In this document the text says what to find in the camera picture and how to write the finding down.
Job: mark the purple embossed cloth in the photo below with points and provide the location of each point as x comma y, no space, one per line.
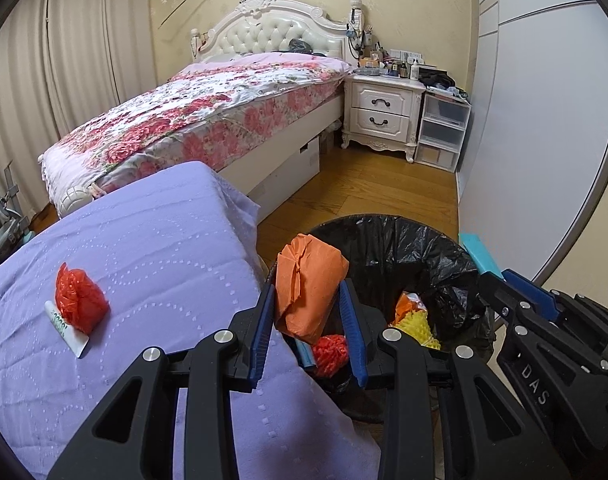
159,260

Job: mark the yellow foam fruit net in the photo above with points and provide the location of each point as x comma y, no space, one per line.
416,327

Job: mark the white under-bed storage box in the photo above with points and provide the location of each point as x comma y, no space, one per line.
291,172

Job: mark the pile of dark clothes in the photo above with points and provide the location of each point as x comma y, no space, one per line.
436,80

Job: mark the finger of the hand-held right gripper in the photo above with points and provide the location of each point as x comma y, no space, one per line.
531,292
498,292

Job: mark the teal box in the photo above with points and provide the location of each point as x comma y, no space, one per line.
478,255

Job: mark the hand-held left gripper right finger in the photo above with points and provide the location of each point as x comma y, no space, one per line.
354,330

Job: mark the orange paper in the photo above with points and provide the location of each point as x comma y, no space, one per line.
309,290

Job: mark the black bag on bed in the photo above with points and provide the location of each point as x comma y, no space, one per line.
299,44

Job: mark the large red foam net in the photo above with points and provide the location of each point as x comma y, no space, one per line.
79,300

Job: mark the clear plastic drawer unit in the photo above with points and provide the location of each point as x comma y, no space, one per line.
441,132

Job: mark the white wall socket strip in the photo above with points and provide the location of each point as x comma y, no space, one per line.
406,54

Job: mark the pink floral blanket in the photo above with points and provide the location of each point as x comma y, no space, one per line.
184,110

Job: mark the white tufted bed frame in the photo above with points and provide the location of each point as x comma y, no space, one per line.
269,30

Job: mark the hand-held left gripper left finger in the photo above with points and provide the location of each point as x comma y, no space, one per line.
261,330

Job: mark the teal plastic strip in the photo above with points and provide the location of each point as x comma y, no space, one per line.
306,355

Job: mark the orange plastic bag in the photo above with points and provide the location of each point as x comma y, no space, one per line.
408,305

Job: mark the cluster of small bottles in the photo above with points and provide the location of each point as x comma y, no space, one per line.
378,62

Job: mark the small red foam net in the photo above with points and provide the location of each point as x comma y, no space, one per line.
331,355

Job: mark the white label card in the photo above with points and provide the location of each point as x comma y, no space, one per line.
71,342

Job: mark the white bedside lamp device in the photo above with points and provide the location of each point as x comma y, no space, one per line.
356,10

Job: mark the black trash bin with liner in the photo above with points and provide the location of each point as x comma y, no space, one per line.
398,250

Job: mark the white pump bottle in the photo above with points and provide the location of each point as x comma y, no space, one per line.
414,70

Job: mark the white sliding wardrobe door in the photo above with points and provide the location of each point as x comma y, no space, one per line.
543,135

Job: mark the white two-drawer nightstand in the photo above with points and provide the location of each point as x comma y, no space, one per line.
381,105

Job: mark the beige curtain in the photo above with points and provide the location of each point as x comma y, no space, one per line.
59,60

